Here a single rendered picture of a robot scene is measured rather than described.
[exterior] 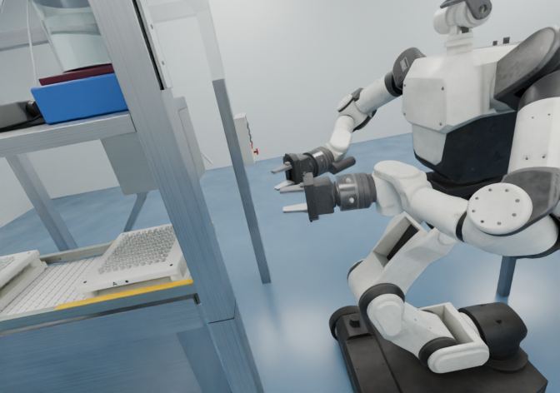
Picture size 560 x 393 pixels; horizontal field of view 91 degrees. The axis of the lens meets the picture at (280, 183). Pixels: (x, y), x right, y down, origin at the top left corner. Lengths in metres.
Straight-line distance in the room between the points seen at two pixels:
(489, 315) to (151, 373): 1.14
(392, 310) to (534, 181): 0.57
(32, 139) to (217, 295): 0.44
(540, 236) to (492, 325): 0.80
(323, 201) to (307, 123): 3.69
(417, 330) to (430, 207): 0.63
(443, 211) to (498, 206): 0.10
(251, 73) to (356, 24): 1.57
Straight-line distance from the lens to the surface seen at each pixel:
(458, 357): 1.23
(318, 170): 0.87
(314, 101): 4.29
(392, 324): 0.99
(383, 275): 0.92
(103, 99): 0.68
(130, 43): 0.51
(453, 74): 0.72
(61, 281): 1.09
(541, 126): 0.57
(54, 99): 0.73
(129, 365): 1.05
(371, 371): 1.29
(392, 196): 0.68
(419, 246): 0.87
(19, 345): 1.02
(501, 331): 1.32
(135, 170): 0.86
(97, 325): 0.89
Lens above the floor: 1.28
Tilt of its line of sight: 22 degrees down
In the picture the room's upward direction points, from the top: 10 degrees counter-clockwise
